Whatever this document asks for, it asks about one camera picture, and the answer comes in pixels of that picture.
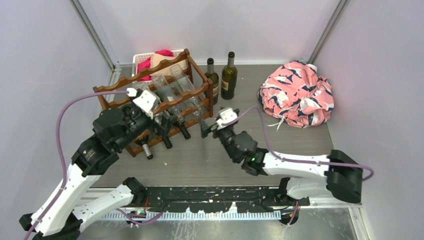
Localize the dark bottle cream label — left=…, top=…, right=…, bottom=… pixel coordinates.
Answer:
left=161, top=134, right=173, bottom=149

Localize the small clear glass bottle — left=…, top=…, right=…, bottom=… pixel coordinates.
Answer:
left=152, top=74, right=185, bottom=126

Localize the dark green bottle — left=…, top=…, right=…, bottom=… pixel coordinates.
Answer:
left=221, top=51, right=238, bottom=100
left=205, top=57, right=219, bottom=105

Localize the clear bottle with dark cap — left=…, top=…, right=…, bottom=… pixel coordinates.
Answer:
left=133, top=83, right=163, bottom=124

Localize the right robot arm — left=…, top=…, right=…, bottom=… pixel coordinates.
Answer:
left=200, top=123, right=363, bottom=206

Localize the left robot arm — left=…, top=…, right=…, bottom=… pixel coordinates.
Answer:
left=19, top=104, right=176, bottom=240

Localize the wooden wine rack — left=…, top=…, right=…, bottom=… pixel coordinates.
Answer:
left=92, top=48, right=214, bottom=158

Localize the red cloth in basket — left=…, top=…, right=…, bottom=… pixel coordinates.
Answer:
left=137, top=49, right=173, bottom=82

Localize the pink shark print cloth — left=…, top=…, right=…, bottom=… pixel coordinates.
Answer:
left=257, top=60, right=335, bottom=129

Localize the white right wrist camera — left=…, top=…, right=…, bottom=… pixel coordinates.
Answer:
left=215, top=107, right=240, bottom=131

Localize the aluminium corner post left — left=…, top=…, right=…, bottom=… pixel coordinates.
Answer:
left=69, top=0, right=117, bottom=71

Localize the aluminium corner post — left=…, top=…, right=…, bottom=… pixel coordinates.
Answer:
left=308, top=0, right=350, bottom=64
left=69, top=0, right=117, bottom=71

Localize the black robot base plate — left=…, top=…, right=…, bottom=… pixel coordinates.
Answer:
left=126, top=186, right=296, bottom=214

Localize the aluminium frame rail front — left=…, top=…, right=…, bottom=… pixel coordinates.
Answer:
left=62, top=187, right=364, bottom=222

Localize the aluminium corner post right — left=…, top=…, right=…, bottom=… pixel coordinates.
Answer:
left=308, top=0, right=350, bottom=64

